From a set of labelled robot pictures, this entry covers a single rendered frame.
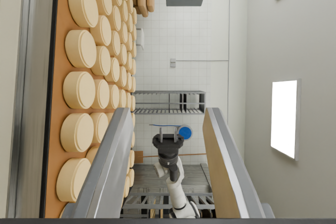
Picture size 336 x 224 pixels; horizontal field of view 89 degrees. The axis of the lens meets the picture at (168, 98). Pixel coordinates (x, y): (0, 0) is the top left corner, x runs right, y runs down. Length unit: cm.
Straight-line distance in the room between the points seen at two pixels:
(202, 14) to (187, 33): 59
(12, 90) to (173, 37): 437
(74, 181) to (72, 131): 6
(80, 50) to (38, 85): 8
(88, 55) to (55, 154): 13
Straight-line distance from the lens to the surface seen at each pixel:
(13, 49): 30
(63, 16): 26
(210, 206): 181
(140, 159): 449
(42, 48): 29
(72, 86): 24
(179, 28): 465
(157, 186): 387
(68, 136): 24
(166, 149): 71
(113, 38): 38
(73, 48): 25
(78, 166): 25
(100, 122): 30
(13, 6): 33
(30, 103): 29
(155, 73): 440
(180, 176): 88
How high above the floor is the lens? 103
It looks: level
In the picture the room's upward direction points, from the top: 90 degrees clockwise
